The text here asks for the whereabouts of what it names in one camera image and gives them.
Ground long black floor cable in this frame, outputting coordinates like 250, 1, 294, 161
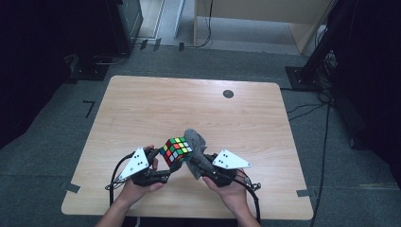
310, 94, 332, 219

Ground tangle of black cables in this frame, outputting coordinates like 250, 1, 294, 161
315, 50, 339, 105

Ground short black floor cable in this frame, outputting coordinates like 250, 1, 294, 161
286, 102, 326, 115
288, 104, 329, 123

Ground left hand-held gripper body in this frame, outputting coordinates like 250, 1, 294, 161
117, 146, 173, 187

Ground person's right hand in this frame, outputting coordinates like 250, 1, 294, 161
201, 169, 258, 219

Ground black metal stand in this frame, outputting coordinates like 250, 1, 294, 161
285, 0, 352, 93

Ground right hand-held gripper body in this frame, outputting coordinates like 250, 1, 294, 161
201, 148, 253, 188

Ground looped black floor cable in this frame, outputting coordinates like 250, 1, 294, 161
93, 50, 131, 66

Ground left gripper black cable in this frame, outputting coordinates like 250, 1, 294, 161
105, 152, 137, 206

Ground light wooden cabinet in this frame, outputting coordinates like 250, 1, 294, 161
193, 0, 336, 55

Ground black cabinet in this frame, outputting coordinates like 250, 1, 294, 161
105, 0, 145, 57

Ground grey knitted cloth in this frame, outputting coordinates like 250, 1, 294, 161
183, 128, 218, 181

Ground hanging black cable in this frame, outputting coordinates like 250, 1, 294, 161
188, 0, 214, 49

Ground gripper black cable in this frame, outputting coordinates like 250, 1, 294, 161
235, 175, 263, 223
105, 152, 137, 206

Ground multicoloured puzzle cube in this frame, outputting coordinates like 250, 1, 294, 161
159, 136, 194, 167

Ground black curtain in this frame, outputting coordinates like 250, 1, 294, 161
0, 0, 118, 149
327, 0, 401, 185

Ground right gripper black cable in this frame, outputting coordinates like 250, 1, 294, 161
235, 175, 263, 223

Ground black flat stand base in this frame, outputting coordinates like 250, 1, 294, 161
64, 52, 111, 84

